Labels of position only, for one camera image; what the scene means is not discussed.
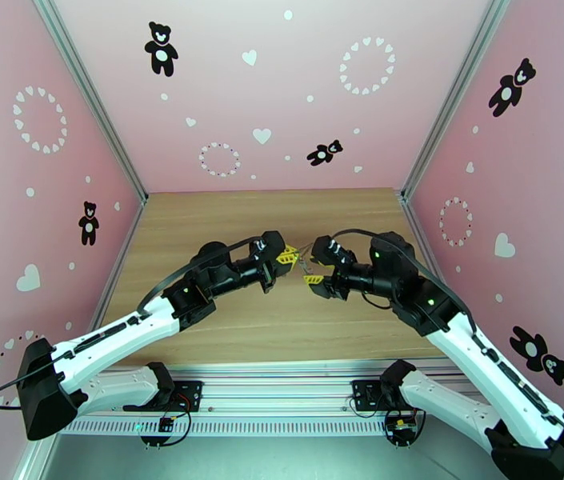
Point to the silver keyring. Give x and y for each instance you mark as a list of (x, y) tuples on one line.
[(304, 256)]

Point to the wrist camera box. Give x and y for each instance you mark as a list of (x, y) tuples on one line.
[(269, 246), (331, 251)]

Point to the aluminium mounting beam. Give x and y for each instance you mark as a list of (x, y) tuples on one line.
[(281, 388)]

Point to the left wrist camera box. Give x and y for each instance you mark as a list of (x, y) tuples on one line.
[(269, 246)]

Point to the aluminium corner post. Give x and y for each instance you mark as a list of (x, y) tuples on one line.
[(453, 93), (89, 93)]

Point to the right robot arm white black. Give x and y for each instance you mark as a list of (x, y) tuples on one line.
[(491, 378)]

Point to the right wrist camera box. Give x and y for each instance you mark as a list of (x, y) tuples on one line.
[(331, 251)]

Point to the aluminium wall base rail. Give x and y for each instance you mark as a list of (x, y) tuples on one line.
[(125, 243), (415, 221)]

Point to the aluminium frame post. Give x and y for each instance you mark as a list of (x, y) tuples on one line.
[(34, 461)]

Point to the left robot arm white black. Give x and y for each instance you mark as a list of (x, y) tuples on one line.
[(111, 338)]

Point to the silver metal key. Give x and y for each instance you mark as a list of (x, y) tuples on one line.
[(307, 267)]

